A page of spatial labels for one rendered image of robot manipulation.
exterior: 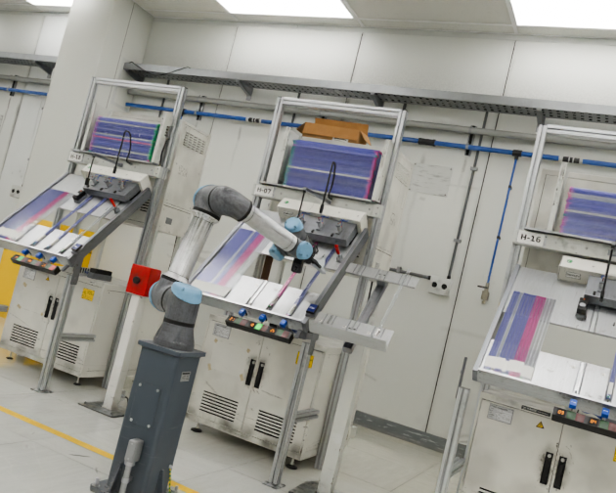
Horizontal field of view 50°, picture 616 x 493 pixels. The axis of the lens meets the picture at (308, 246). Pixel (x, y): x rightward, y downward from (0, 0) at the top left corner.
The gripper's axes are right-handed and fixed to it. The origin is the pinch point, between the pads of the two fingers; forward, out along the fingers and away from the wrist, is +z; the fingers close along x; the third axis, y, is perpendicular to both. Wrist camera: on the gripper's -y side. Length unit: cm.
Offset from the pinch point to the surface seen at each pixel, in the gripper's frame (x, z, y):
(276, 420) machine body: 8, 51, -57
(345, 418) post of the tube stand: -34, 26, -53
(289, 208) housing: 33, 9, 40
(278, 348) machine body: 15.8, 34.6, -27.7
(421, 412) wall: -23, 196, 20
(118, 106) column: 306, 96, 177
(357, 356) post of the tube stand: -33.0, 12.8, -29.2
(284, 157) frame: 49, 4, 69
